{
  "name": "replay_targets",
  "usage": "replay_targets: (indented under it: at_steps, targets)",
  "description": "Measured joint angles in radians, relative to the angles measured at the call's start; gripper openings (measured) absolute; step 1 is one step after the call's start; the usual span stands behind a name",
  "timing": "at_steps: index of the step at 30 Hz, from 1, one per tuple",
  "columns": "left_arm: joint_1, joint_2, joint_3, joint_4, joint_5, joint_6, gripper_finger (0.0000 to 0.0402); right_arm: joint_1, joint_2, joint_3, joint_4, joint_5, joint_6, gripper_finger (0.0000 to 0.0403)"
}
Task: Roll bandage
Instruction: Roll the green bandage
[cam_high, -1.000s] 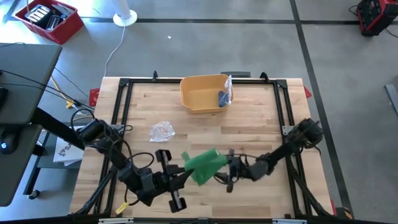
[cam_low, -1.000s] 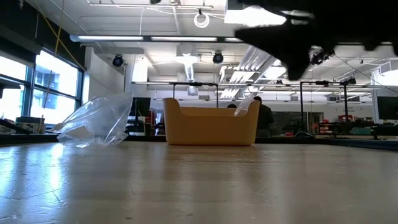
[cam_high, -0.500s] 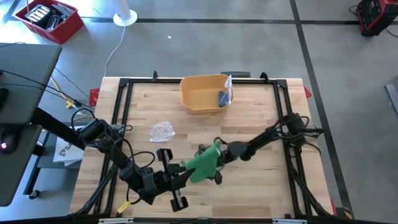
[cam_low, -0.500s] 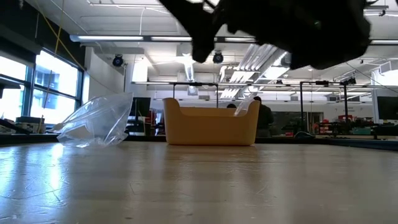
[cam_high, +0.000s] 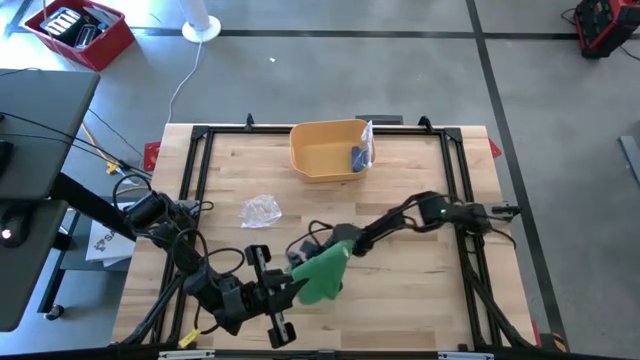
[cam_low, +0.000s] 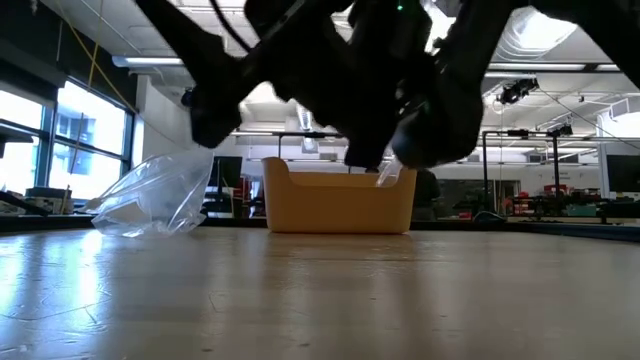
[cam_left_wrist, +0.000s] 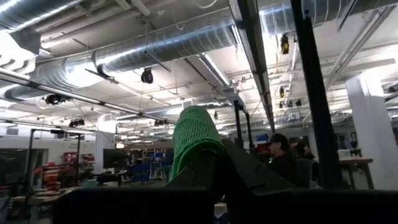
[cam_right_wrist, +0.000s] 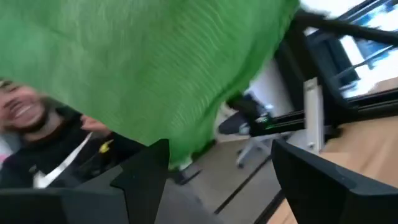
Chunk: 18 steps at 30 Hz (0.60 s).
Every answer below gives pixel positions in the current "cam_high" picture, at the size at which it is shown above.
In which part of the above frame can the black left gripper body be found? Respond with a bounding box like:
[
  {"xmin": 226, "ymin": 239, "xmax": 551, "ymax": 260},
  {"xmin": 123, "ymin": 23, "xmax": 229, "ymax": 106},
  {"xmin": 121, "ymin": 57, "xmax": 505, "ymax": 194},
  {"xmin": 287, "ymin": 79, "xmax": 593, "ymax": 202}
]
[{"xmin": 219, "ymin": 244, "xmax": 297, "ymax": 350}]

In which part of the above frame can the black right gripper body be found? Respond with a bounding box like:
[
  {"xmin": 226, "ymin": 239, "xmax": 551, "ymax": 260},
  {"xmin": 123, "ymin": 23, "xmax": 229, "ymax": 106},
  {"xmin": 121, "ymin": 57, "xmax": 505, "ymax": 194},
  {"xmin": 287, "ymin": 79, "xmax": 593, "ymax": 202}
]
[{"xmin": 299, "ymin": 223, "xmax": 369, "ymax": 261}]

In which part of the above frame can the green elastic bandage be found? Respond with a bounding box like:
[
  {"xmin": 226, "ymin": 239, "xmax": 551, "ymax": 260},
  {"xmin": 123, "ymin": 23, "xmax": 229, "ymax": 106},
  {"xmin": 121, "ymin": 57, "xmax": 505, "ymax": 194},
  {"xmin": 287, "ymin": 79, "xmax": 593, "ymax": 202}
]
[{"xmin": 289, "ymin": 239, "xmax": 355, "ymax": 306}]

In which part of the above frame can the yellow plastic bin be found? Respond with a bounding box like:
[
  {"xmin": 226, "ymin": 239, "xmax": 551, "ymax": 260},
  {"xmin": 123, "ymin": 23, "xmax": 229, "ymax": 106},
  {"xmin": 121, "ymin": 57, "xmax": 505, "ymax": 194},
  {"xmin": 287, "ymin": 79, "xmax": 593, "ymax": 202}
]
[{"xmin": 288, "ymin": 118, "xmax": 376, "ymax": 184}]

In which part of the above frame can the white printed paper sheet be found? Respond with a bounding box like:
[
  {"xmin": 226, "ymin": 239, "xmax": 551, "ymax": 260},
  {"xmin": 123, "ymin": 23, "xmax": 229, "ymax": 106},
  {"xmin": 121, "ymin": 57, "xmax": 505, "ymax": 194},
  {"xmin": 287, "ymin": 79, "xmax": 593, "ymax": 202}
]
[{"xmin": 84, "ymin": 202, "xmax": 146, "ymax": 268}]

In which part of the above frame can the black desk leg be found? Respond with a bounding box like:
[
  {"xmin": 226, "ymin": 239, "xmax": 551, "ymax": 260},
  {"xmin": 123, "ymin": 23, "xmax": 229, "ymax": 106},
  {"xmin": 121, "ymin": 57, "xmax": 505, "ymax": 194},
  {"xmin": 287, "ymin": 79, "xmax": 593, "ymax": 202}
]
[{"xmin": 38, "ymin": 172, "xmax": 141, "ymax": 315}]

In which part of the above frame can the grey desk top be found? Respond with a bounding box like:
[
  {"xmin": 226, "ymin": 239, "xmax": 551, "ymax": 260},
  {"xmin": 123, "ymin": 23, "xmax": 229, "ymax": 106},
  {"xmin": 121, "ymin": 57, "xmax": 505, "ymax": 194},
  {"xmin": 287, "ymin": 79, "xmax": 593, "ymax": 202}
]
[
  {"xmin": 0, "ymin": 68, "xmax": 101, "ymax": 201},
  {"xmin": 0, "ymin": 199, "xmax": 69, "ymax": 334}
]

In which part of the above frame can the yellow black table foot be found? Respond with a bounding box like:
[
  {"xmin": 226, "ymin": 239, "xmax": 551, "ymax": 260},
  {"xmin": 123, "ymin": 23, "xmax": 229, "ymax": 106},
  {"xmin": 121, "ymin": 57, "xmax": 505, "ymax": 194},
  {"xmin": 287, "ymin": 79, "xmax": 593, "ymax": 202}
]
[{"xmin": 538, "ymin": 331, "xmax": 570, "ymax": 354}]

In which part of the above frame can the black computer mouse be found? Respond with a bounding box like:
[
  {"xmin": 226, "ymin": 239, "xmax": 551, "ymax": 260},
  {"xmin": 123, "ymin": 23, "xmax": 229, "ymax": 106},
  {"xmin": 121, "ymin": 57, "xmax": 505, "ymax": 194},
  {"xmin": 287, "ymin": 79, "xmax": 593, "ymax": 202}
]
[{"xmin": 0, "ymin": 207, "xmax": 31, "ymax": 250}]

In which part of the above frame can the red plastic crate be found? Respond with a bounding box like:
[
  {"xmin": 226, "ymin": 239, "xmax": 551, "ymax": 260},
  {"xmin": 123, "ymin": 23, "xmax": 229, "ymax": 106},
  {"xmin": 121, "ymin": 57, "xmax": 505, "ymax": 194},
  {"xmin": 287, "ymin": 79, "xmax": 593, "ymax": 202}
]
[{"xmin": 22, "ymin": 0, "xmax": 136, "ymax": 73}]

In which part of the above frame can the grey metal bar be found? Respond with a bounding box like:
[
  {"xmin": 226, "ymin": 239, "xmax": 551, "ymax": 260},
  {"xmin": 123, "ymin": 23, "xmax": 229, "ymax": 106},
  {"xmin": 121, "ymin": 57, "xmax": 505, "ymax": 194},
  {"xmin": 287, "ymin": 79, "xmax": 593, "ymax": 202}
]
[{"xmin": 618, "ymin": 134, "xmax": 640, "ymax": 187}]

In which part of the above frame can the small black framed box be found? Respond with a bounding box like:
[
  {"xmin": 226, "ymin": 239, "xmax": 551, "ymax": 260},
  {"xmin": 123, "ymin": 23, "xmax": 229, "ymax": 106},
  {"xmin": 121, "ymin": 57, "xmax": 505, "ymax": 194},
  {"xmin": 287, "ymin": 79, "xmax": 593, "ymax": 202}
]
[{"xmin": 73, "ymin": 23, "xmax": 99, "ymax": 50}]

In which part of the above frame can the red black power station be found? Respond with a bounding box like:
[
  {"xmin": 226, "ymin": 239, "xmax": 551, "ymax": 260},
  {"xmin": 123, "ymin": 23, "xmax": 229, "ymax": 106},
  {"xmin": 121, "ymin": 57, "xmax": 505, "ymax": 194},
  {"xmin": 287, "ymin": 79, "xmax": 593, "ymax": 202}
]
[{"xmin": 572, "ymin": 0, "xmax": 640, "ymax": 60}]

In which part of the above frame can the black white striped box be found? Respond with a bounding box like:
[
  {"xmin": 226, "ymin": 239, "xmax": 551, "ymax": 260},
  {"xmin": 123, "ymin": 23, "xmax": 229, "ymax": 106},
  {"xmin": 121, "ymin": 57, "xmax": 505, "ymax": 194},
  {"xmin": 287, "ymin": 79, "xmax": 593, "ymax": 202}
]
[{"xmin": 38, "ymin": 6, "xmax": 82, "ymax": 39}]

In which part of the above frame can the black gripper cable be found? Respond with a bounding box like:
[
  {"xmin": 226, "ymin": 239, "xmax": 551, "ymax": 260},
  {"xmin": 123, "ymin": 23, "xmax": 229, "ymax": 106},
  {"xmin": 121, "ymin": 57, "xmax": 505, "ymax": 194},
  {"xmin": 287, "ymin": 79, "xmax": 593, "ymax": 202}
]
[
  {"xmin": 204, "ymin": 247, "xmax": 247, "ymax": 275},
  {"xmin": 285, "ymin": 219, "xmax": 335, "ymax": 254}
]

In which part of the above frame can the silver edge bracket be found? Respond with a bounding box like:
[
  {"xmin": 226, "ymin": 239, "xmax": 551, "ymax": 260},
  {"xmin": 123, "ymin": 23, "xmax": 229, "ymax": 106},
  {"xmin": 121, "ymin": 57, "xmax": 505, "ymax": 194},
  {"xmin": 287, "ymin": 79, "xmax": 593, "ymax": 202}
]
[
  {"xmin": 438, "ymin": 351, "xmax": 495, "ymax": 360},
  {"xmin": 158, "ymin": 349, "xmax": 216, "ymax": 360}
]

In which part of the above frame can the dark grey bracket plate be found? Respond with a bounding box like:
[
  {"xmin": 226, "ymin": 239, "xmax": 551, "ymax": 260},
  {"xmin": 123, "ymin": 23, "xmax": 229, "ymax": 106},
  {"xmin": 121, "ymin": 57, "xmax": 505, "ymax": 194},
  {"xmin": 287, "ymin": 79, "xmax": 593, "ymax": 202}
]
[{"xmin": 355, "ymin": 114, "xmax": 404, "ymax": 126}]

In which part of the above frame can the black aluminium table frame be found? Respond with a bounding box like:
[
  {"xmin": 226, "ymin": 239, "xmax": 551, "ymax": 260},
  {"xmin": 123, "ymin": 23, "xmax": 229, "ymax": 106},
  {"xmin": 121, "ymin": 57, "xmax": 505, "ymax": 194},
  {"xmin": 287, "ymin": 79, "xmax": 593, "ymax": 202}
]
[{"xmin": 117, "ymin": 113, "xmax": 539, "ymax": 351}]

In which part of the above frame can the white power cable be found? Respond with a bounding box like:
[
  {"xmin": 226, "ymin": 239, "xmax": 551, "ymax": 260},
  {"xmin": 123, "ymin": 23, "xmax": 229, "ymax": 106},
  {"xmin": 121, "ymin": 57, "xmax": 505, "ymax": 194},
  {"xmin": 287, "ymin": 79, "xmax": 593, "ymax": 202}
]
[{"xmin": 166, "ymin": 40, "xmax": 204, "ymax": 125}]

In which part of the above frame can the white fan pedestal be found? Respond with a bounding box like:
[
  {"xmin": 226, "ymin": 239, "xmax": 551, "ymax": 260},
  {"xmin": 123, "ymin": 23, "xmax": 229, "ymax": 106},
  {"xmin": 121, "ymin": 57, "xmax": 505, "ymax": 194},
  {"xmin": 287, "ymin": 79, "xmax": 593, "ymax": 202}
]
[{"xmin": 178, "ymin": 0, "xmax": 222, "ymax": 44}]

